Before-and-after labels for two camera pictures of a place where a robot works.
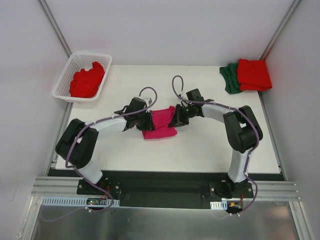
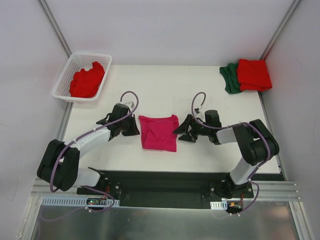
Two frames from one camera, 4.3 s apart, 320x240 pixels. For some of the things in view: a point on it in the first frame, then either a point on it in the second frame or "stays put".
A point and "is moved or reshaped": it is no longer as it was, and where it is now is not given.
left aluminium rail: [57, 186] stays put
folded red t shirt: [253, 75] stays put
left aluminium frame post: [54, 27] stays put
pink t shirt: [161, 118] is moved or reshaped
